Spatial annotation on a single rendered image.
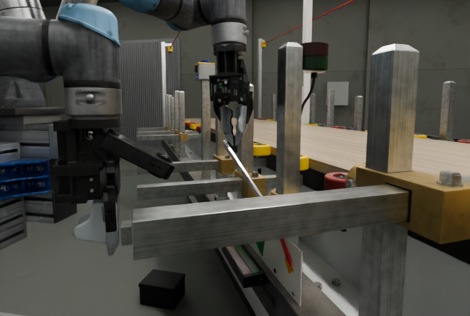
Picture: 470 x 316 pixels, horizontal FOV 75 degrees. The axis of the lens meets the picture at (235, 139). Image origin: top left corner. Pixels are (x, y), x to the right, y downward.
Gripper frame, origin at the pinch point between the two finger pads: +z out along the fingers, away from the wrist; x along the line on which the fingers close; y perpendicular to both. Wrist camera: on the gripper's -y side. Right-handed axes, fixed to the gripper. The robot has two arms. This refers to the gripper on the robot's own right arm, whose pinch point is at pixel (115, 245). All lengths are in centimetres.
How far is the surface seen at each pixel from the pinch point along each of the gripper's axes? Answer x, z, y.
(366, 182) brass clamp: 20.5, -13.0, -29.3
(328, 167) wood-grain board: -15, -7, -49
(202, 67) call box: -77, -37, -30
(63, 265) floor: -166, 83, 46
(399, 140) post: 22.7, -18.1, -31.4
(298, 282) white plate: 5.3, 8.5, -29.5
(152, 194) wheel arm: -23.5, -1.1, -6.8
